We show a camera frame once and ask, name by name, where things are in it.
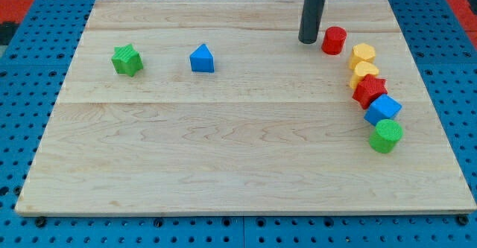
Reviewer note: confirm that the green star block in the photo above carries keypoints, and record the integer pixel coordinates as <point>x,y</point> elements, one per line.
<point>126,60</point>

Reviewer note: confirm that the red cylinder block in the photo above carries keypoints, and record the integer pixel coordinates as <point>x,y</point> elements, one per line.
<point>333,41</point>

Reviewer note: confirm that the light wooden board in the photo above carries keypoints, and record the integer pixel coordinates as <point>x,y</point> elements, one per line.
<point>274,131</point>

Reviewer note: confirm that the yellow heart block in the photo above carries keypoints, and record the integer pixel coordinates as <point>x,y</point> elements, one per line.
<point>361,70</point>

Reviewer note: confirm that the yellow hexagon block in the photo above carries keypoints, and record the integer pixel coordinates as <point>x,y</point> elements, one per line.
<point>361,53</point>

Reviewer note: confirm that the green cylinder block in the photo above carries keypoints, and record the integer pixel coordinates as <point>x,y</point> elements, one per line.
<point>387,133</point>

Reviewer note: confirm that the blue cube block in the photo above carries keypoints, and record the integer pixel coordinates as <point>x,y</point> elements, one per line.
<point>384,107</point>

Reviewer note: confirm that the red star block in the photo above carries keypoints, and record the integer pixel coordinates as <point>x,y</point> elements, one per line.
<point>368,90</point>

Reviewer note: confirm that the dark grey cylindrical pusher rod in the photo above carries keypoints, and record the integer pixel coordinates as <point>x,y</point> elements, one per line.
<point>310,20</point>

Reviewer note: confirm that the blue triangle block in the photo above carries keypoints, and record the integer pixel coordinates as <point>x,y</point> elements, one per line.
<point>202,60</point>

